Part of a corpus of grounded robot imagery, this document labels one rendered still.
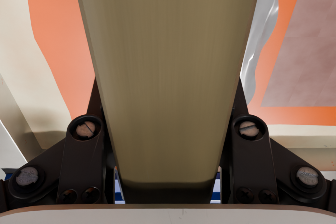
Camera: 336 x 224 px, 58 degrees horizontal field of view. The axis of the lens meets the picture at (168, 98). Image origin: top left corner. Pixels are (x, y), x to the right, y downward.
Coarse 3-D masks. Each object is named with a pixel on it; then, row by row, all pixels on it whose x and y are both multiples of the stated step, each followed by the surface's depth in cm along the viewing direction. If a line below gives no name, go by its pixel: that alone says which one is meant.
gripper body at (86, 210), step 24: (0, 216) 7; (24, 216) 7; (48, 216) 7; (72, 216) 7; (96, 216) 7; (120, 216) 7; (144, 216) 7; (168, 216) 7; (192, 216) 7; (216, 216) 7; (240, 216) 7; (264, 216) 7; (288, 216) 7; (312, 216) 7
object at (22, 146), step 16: (0, 80) 30; (0, 96) 30; (0, 112) 30; (16, 112) 33; (0, 128) 31; (16, 128) 33; (0, 144) 33; (16, 144) 33; (32, 144) 37; (0, 160) 36; (16, 160) 36; (320, 160) 39
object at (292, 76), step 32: (32, 0) 24; (64, 0) 24; (288, 0) 25; (320, 0) 25; (64, 32) 27; (288, 32) 27; (320, 32) 27; (64, 64) 29; (288, 64) 30; (320, 64) 30; (64, 96) 33; (256, 96) 33; (288, 96) 33; (320, 96) 33
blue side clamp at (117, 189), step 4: (8, 176) 37; (116, 176) 37; (216, 176) 37; (4, 180) 37; (116, 180) 37; (216, 180) 37; (116, 184) 38; (216, 184) 38; (116, 188) 39; (216, 188) 39; (116, 192) 40; (120, 192) 40; (216, 192) 40; (116, 196) 40; (120, 196) 40; (212, 196) 40; (216, 196) 40; (116, 200) 39; (120, 200) 39; (212, 200) 40; (216, 200) 40
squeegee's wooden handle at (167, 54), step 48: (96, 0) 4; (144, 0) 4; (192, 0) 4; (240, 0) 5; (96, 48) 5; (144, 48) 5; (192, 48) 5; (240, 48) 5; (144, 96) 6; (192, 96) 6; (144, 144) 7; (192, 144) 7; (144, 192) 9; (192, 192) 9
